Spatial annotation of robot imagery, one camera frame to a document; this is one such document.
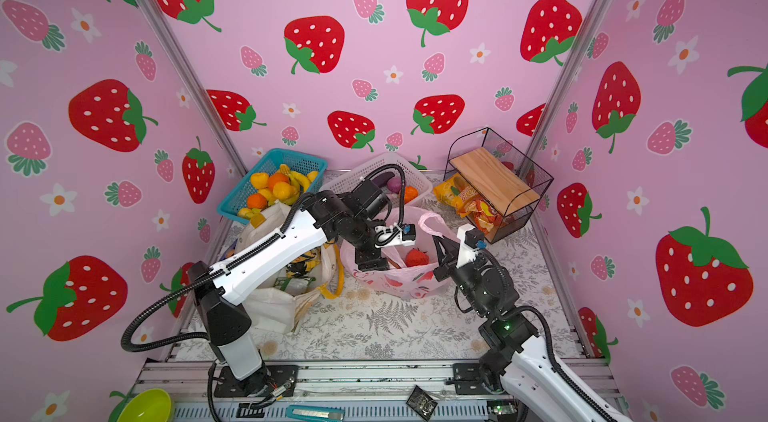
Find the black yellow snack bag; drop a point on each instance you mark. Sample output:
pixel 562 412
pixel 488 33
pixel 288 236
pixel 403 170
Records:
pixel 304 264

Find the red tomato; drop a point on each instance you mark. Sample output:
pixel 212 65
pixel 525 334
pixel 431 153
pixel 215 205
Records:
pixel 416 257

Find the pink plastic grocery bag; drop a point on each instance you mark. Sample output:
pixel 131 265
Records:
pixel 400 280

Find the green plastic bowl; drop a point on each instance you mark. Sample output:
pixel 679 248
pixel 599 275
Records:
pixel 153 405

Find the black wire mesh shelf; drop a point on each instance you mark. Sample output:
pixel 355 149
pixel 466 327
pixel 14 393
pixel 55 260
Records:
pixel 504 175

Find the green Fox's candy bag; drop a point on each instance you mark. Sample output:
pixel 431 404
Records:
pixel 294 285

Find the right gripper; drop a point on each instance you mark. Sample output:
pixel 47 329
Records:
pixel 450 249

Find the yellow banana bunch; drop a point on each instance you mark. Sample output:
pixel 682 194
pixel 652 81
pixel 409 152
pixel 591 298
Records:
pixel 300 181

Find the small purple onion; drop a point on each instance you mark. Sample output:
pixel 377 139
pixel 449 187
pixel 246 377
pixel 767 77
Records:
pixel 395 185

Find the teal plastic basket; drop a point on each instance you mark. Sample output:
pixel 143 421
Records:
pixel 234 205

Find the orange fruit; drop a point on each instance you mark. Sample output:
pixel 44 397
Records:
pixel 276 178

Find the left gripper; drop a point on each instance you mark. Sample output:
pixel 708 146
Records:
pixel 374 260

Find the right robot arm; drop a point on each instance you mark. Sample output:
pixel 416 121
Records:
pixel 521 360

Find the teal utility knife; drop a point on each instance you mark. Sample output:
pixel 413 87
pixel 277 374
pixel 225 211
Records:
pixel 314 413

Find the small tangerine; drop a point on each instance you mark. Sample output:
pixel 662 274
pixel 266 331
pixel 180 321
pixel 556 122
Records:
pixel 257 201

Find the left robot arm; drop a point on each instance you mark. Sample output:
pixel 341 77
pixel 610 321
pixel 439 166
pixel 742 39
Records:
pixel 220 290

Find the orange pumpkin toy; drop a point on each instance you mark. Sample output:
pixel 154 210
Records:
pixel 410 193

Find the black electronic module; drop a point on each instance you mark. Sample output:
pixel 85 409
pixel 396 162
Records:
pixel 423 404

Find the red chips bag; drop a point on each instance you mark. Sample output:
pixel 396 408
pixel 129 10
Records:
pixel 484 216

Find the yellow pear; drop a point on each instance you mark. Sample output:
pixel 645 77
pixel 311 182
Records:
pixel 283 190

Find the white plastic basket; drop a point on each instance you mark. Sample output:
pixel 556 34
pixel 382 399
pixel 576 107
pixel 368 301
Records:
pixel 347 181

